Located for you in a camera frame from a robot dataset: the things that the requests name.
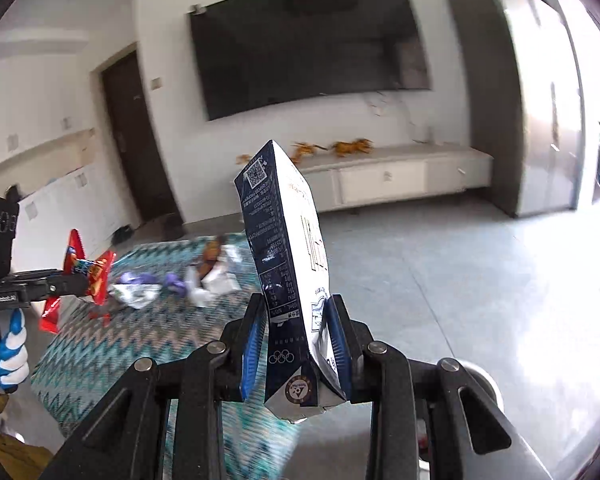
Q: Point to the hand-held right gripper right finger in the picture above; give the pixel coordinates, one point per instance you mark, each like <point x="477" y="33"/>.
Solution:
<point x="339" y="347"/>

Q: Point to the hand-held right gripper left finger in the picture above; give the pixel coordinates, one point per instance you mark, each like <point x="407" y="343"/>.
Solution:
<point x="250" y="355"/>

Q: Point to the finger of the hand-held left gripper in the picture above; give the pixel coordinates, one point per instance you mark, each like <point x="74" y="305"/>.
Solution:
<point x="55" y="286"/>

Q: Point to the red snack packet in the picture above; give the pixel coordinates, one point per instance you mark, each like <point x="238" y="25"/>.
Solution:
<point x="99" y="280"/>

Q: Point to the dark blue milk carton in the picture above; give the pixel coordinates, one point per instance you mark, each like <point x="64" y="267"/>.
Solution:
<point x="280" y="240"/>

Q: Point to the white round trash bin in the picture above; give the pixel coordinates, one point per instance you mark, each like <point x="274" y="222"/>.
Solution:
<point x="490" y="385"/>

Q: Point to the person's left hand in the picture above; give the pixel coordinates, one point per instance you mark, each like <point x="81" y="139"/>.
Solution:
<point x="12" y="355"/>

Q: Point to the white sideboard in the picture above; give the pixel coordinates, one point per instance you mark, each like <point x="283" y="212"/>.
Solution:
<point x="55" y="200"/>

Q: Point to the white crumpled paper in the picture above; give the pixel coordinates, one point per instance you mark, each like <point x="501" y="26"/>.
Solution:
<point x="215" y="285"/>

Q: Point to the white and purple crumpled wrapper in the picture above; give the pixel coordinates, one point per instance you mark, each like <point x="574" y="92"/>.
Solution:
<point x="135" y="292"/>

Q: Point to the dark shoes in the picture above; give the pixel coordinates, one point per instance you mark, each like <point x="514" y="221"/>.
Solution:
<point x="124" y="233"/>

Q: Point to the zigzag patterned mat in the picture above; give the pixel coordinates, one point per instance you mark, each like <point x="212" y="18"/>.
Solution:
<point x="155" y="340"/>

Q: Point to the orange snack packet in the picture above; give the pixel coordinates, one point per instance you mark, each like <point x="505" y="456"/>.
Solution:
<point x="211" y="257"/>

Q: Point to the dark brown door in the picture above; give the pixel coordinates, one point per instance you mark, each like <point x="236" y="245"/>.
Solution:
<point x="137" y="145"/>

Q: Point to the person's olive trousers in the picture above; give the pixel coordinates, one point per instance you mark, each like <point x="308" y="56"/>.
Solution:
<point x="15" y="450"/>

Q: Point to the white television cabinet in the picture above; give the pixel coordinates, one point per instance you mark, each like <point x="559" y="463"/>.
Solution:
<point x="405" y="175"/>

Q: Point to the golden dragon figurine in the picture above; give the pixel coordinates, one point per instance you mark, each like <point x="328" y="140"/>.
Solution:
<point x="307" y="150"/>

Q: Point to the golden tiger figurine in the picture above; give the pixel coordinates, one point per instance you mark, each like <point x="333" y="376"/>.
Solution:
<point x="352" y="146"/>

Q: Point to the steel double-door refrigerator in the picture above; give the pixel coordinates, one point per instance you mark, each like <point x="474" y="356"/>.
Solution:
<point x="530" y="110"/>

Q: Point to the wall switch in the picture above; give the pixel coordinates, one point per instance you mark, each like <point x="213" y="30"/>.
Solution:
<point x="155" y="83"/>

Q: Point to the black wall television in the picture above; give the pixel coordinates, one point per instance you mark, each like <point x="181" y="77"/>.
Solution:
<point x="310" y="50"/>

